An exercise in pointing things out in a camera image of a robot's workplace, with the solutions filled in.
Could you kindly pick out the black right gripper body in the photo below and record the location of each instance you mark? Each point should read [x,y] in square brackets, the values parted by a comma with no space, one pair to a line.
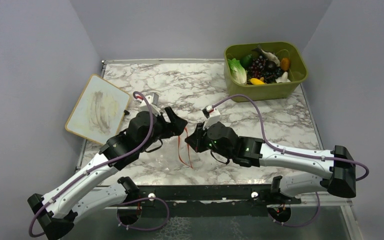
[206,143]

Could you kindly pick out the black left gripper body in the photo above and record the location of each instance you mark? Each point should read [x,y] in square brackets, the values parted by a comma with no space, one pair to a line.
[162,130]

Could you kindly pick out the clear zip bag orange zipper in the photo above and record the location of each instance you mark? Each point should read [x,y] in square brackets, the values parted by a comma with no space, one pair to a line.
[184,153]

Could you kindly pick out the green toy lettuce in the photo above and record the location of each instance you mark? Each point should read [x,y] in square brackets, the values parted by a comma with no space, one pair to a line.
[237,71]

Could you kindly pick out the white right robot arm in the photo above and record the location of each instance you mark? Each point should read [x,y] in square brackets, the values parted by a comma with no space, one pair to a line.
[331,171]

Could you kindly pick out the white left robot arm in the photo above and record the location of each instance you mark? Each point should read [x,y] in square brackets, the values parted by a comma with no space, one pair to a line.
[58,211]

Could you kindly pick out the yellow toy pepper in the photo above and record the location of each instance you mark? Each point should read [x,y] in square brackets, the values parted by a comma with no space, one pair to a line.
[256,81]

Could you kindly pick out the green toy avocado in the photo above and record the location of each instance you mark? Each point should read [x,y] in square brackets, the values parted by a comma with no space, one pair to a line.
[246,61]

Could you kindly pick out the dark toy grapes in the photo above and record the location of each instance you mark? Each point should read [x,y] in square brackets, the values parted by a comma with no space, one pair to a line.
[264,69]

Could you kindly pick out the white toy garlic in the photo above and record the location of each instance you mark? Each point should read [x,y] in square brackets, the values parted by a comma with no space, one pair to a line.
[284,78]

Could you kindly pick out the toy fish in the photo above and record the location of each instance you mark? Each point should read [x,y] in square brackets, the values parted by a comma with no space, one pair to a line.
[270,56]

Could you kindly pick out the orange toy fruit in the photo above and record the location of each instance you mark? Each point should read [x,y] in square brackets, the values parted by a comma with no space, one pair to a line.
[285,64]

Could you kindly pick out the green plastic bin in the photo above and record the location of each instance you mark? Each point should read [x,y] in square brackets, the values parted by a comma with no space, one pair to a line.
[298,72]

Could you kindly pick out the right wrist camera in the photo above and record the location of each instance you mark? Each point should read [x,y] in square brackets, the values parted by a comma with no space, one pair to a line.
[212,116]

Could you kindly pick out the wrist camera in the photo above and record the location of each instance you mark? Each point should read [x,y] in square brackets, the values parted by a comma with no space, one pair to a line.
[153,100]
[212,116]

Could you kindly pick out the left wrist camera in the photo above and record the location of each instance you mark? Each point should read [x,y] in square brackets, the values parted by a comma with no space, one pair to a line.
[153,100]

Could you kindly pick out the small whiteboard wooden frame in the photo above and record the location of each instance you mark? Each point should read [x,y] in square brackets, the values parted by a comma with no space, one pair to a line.
[99,111]

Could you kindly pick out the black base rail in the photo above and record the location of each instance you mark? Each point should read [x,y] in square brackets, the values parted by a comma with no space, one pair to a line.
[194,201]

